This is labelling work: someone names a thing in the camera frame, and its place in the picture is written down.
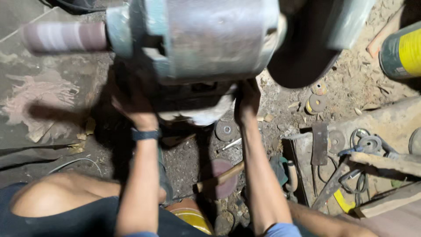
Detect person's left hand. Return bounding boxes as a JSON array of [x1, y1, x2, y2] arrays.
[[111, 84, 159, 131]]

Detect person's right hand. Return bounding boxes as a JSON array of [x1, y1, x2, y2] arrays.
[[234, 79, 262, 127]]

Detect grey teal bench grinder motor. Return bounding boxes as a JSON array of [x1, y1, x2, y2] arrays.
[[105, 0, 287, 127]]

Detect black wristband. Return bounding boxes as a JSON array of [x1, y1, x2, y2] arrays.
[[131, 128, 162, 142]]

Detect grey ribbed grinding disc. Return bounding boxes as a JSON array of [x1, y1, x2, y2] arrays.
[[215, 119, 238, 142]]

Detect short shiny metal rod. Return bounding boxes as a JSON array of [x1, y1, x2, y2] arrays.
[[217, 138, 243, 153]]

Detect black buffing wheel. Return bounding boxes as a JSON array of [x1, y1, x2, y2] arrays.
[[267, 0, 343, 89]]

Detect small worn grinding disc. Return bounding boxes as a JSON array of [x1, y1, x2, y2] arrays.
[[310, 80, 328, 96]]

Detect striped maroon sanding drum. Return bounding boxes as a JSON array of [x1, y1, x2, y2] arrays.
[[21, 21, 110, 55]]

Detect teal cloth rag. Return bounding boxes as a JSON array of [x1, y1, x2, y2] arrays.
[[269, 155, 289, 187]]

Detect dark flat metal plate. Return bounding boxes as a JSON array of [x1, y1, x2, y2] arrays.
[[311, 122, 329, 166]]

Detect dark crumpled sheet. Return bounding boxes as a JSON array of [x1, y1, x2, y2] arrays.
[[0, 143, 87, 171]]

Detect rusty flat grinding disc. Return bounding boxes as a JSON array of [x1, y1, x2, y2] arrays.
[[328, 130, 346, 154]]

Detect black bag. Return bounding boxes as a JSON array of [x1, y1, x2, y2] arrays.
[[39, 0, 110, 16]]

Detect person's left leg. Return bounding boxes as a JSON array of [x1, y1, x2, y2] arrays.
[[9, 172, 167, 218]]

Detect person's leg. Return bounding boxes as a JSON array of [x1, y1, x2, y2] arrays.
[[287, 201, 379, 237], [9, 172, 167, 218]]

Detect maroon sanding disc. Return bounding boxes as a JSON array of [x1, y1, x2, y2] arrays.
[[202, 158, 238, 201]]

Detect teal metal wheel guard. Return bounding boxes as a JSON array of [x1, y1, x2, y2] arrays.
[[327, 0, 377, 50]]

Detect flat rusty metal bar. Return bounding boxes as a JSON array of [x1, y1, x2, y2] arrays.
[[310, 157, 352, 211]]

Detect black shorts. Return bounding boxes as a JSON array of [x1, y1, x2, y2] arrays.
[[0, 183, 212, 237]]

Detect yellow striped tin can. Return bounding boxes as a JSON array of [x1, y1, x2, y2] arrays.
[[165, 199, 215, 235]]

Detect thin wooden strip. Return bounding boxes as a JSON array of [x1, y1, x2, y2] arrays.
[[366, 6, 406, 59]]

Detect low dusty wooden bench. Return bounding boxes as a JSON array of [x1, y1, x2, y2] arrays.
[[291, 96, 421, 212]]

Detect yellow plastic piece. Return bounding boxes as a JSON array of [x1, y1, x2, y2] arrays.
[[333, 189, 356, 214]]

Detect long wooden plank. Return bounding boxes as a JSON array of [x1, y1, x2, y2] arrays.
[[348, 151, 421, 178]]

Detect green yellow spray can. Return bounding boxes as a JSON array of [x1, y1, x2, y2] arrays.
[[379, 20, 421, 80]]

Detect person's right leg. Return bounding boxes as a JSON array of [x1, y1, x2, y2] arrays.
[[287, 201, 379, 237]]

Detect round grey metal part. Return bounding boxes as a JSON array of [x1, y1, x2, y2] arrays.
[[408, 127, 421, 156]]

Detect thick wooden board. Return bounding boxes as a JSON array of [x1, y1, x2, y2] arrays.
[[353, 182, 421, 219]]

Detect thin white cable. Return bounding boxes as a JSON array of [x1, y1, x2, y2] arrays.
[[47, 158, 103, 176]]

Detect wooden handled hammer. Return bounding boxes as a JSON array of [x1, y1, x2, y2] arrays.
[[196, 161, 246, 193]]

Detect wooden handled hand tool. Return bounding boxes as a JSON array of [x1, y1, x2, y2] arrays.
[[284, 160, 299, 193]]

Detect blue handled pliers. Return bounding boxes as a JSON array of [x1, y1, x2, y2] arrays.
[[337, 146, 363, 157]]

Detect grey metal pulley ring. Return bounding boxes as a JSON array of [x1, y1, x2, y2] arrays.
[[357, 135, 383, 154]]

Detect black coiled cable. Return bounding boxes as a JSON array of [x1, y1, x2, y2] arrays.
[[338, 168, 369, 207]]

